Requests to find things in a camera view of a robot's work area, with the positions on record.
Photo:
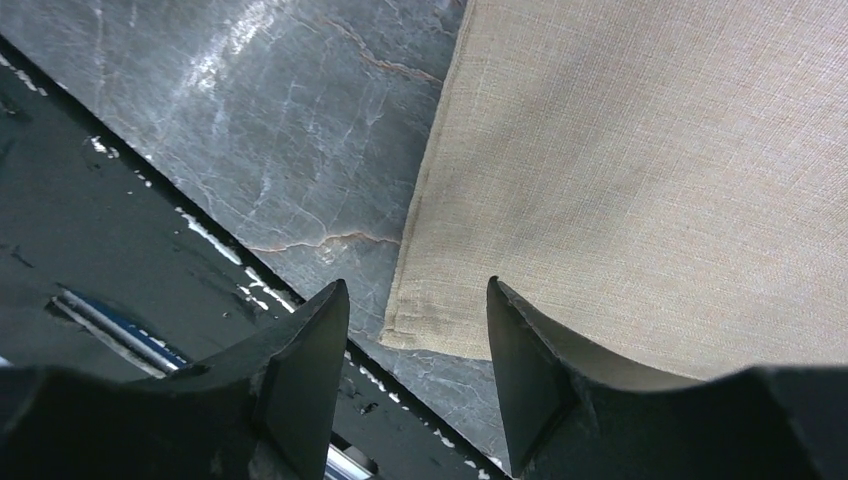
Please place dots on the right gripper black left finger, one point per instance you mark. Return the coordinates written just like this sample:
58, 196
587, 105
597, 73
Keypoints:
260, 409

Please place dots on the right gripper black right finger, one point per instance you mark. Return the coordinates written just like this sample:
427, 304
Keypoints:
573, 409

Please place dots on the beige cloth napkin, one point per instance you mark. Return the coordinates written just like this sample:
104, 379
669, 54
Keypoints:
667, 178

